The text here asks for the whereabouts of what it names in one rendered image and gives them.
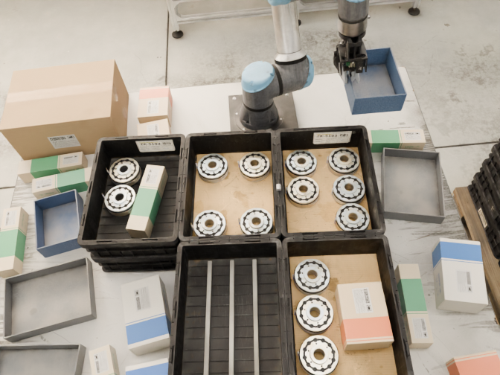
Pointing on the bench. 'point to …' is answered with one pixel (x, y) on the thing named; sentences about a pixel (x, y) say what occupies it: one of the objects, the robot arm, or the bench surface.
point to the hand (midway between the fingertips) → (348, 77)
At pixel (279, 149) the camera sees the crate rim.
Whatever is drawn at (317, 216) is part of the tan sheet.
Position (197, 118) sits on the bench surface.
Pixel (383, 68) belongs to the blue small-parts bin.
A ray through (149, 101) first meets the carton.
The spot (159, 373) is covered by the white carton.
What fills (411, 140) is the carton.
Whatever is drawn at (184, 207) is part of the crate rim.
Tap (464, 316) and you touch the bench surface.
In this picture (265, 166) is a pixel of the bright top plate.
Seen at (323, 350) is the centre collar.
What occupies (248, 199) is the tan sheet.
